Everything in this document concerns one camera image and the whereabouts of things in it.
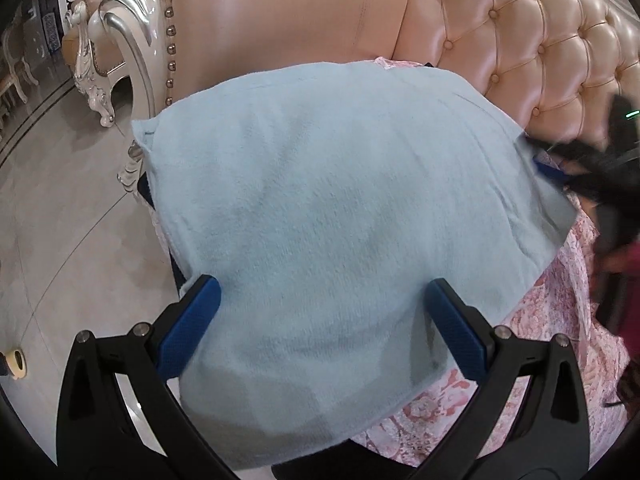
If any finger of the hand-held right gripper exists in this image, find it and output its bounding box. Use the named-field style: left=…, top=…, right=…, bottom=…
left=525, top=137, right=576, bottom=188

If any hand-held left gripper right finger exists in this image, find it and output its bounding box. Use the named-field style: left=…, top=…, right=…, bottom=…
left=415, top=279, right=593, bottom=480

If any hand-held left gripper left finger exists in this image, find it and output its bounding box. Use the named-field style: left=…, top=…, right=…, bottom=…
left=56, top=276, right=236, bottom=480

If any light green shirt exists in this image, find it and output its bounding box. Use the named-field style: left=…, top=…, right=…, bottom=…
left=131, top=60, right=577, bottom=471

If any pink floral blanket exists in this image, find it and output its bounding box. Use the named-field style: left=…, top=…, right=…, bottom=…
left=150, top=55, right=631, bottom=480

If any person's pink clothing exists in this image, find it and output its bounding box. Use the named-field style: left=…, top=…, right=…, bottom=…
left=592, top=240, right=640, bottom=411

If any tape roll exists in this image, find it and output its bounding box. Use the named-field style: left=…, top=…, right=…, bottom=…
left=0, top=349, right=27, bottom=377

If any person's dark trouser leg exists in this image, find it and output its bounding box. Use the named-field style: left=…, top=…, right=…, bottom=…
left=270, top=442, right=401, bottom=480

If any beige tufted leather sofa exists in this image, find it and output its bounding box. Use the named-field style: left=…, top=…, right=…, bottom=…
left=62, top=0, right=640, bottom=191

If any wooden chair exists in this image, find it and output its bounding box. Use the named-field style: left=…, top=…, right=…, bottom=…
left=0, top=10, right=40, bottom=108

